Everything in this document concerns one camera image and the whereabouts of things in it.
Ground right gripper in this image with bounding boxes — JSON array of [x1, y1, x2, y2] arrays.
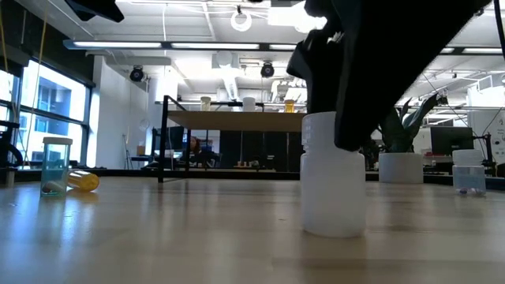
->
[[286, 0, 447, 153]]

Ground clear bottle with white cap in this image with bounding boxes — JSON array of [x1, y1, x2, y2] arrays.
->
[[451, 148, 488, 197]]

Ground green pill vial white cap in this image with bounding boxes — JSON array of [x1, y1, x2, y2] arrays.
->
[[40, 136, 74, 198]]

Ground black linear ceiling light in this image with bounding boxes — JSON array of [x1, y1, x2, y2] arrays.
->
[[62, 38, 505, 56]]

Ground snake plant in white pot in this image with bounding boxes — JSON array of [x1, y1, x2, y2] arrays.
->
[[374, 93, 439, 185]]

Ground large glass window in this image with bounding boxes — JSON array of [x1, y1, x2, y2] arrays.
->
[[0, 58, 92, 170]]

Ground black computer monitor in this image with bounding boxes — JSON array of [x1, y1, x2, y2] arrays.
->
[[155, 125, 185, 151], [430, 125, 474, 155]]

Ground person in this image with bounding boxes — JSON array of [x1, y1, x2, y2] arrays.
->
[[185, 136, 220, 169]]

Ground red white capsule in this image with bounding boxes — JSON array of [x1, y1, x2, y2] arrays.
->
[[42, 181, 66, 195]]

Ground yellow power cord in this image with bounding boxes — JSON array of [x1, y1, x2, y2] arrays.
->
[[21, 0, 51, 169]]

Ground wood shelf black metal frame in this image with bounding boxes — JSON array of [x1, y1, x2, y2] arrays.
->
[[157, 94, 309, 185]]

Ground black aluminium table frame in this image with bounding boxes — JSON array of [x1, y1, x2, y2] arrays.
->
[[0, 167, 505, 191]]

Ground white ring ceiling lamp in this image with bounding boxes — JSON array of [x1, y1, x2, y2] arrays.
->
[[230, 8, 253, 32]]

